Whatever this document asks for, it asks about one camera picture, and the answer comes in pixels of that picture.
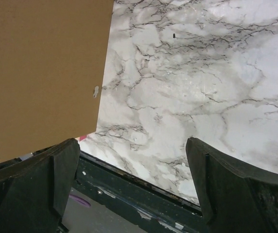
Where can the pink photo frame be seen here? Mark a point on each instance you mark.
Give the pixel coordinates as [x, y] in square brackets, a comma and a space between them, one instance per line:
[81, 138]

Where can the brown backing board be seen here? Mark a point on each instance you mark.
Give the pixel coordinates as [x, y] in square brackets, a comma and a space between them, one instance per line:
[52, 59]

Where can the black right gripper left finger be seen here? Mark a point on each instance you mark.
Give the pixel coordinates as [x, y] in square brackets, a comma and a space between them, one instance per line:
[34, 193]

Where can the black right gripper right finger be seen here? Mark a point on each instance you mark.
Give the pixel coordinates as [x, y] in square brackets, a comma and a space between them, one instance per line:
[234, 196]

